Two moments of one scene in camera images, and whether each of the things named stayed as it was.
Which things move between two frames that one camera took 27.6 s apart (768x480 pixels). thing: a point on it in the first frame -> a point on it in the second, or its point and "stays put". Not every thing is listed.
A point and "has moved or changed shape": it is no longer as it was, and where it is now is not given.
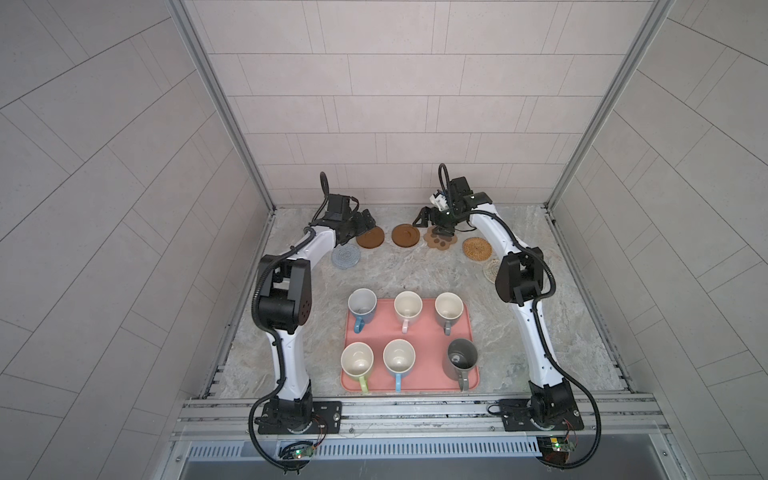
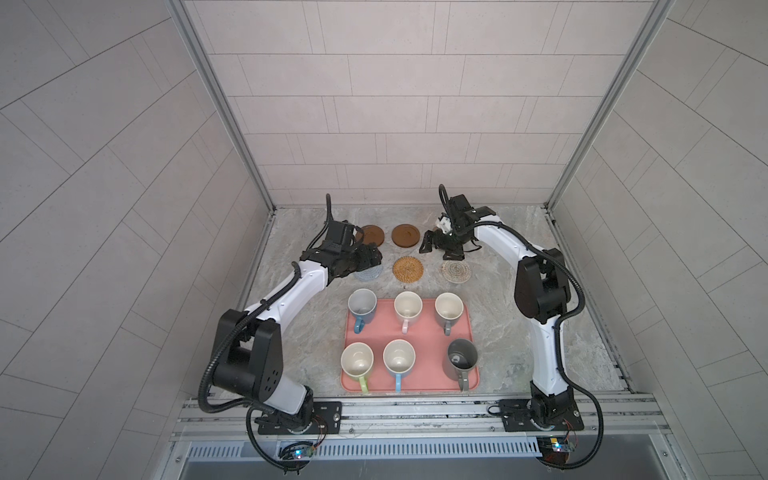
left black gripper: x=360 y=226 -> x=364 y=262
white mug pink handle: x=408 y=307 stays put
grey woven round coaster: x=345 y=256 has moved or changed shape
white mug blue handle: x=399 y=357 stays put
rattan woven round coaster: x=477 y=248 -> x=408 y=269
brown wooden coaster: x=371 y=239 stays put
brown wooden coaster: x=405 y=235 stays put
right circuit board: x=556 y=449 stays put
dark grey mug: x=461 y=356 stays put
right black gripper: x=438 y=210 -> x=430 y=236
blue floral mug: x=362 y=304 stays put
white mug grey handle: x=448 y=309 stays put
